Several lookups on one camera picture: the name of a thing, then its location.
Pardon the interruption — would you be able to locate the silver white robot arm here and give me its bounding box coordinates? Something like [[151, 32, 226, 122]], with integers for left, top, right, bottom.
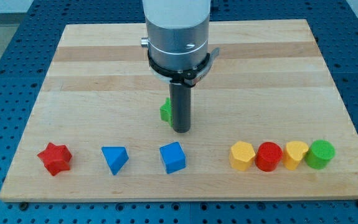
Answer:
[[141, 0, 213, 86]]

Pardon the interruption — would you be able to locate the green star block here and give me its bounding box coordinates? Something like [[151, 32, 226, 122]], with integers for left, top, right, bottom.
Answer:
[[159, 98, 172, 127]]

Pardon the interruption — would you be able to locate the blue cube block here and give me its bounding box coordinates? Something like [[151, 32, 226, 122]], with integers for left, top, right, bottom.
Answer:
[[159, 142, 186, 174]]

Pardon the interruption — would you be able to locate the red star block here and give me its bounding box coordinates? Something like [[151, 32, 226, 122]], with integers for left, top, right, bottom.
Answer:
[[37, 142, 72, 176]]

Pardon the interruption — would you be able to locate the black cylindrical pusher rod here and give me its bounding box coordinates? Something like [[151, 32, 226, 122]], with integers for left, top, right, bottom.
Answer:
[[169, 83, 191, 133]]

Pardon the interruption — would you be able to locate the yellow hexagon block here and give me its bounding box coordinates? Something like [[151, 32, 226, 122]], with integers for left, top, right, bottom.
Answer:
[[228, 141, 256, 171]]

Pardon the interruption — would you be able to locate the blue triangle block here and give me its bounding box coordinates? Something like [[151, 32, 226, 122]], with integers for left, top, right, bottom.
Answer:
[[101, 146, 129, 175]]

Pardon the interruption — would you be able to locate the wooden board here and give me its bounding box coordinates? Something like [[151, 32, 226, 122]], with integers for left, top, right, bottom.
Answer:
[[0, 19, 358, 202]]

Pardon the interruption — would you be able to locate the red cylinder block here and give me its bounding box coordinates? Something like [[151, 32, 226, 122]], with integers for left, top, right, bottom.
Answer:
[[255, 142, 283, 172]]

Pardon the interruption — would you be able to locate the yellow heart block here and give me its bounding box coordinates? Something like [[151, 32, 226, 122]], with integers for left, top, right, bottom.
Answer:
[[283, 141, 309, 170]]

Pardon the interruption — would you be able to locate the green cylinder block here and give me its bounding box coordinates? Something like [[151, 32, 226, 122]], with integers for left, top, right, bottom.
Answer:
[[304, 139, 336, 170]]

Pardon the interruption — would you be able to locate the black clamp ring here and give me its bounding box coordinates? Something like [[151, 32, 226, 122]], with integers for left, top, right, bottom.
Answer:
[[147, 47, 220, 88]]

